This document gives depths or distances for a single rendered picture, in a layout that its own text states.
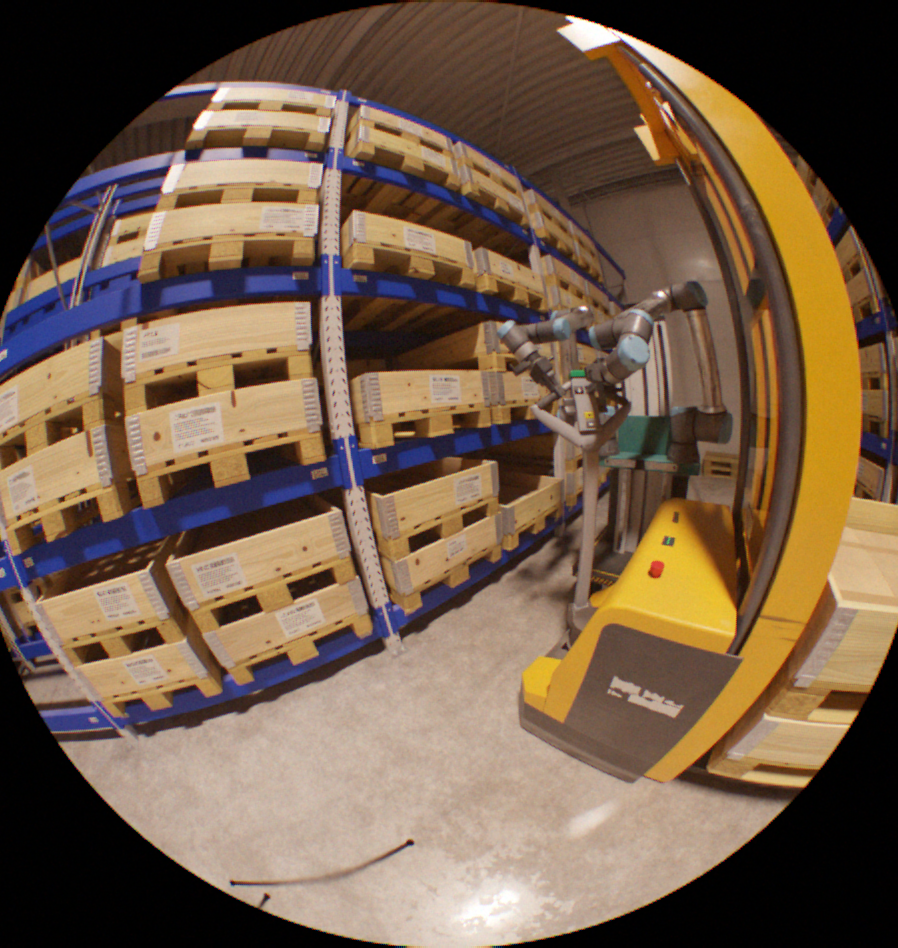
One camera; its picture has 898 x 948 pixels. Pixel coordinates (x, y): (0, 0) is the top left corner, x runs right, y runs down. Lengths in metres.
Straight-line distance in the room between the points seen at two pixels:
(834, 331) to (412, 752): 1.77
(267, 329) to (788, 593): 1.69
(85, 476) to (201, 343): 0.69
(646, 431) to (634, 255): 5.82
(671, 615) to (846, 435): 0.50
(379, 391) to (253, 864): 2.16
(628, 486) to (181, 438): 2.19
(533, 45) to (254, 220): 6.29
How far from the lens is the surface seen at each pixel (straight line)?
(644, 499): 1.91
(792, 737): 1.05
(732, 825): 1.60
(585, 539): 1.22
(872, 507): 1.65
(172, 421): 1.20
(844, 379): 0.66
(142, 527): 1.36
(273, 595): 1.33
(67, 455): 1.42
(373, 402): 1.30
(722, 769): 1.18
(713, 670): 0.77
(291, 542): 1.25
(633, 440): 1.76
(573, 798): 1.38
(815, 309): 0.66
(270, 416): 1.17
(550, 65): 7.53
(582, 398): 1.12
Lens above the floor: 1.32
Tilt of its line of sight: 13 degrees down
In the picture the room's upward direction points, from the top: 7 degrees counter-clockwise
